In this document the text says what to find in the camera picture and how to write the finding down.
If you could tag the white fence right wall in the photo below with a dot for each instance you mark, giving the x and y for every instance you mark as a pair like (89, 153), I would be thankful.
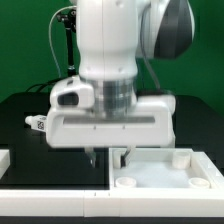
(206, 169)

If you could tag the white fence wall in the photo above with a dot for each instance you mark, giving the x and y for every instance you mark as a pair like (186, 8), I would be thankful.
(4, 161)
(130, 203)
(206, 169)

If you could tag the white fence front wall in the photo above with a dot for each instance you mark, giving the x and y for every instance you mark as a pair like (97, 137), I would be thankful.
(130, 203)

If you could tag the white square tabletop part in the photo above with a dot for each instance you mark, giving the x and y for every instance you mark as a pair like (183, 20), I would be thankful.
(155, 168)

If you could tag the white fence left wall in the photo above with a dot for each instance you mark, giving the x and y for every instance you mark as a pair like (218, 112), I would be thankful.
(4, 161)

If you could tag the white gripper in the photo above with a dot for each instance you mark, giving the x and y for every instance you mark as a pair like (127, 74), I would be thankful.
(87, 113)

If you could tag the black camera stand pole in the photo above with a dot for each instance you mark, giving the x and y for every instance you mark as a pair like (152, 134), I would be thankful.
(71, 67)

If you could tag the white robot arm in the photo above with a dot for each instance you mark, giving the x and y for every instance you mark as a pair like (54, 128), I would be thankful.
(112, 34)

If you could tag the black camera on stand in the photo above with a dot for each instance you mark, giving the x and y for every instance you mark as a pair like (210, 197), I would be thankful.
(68, 19)

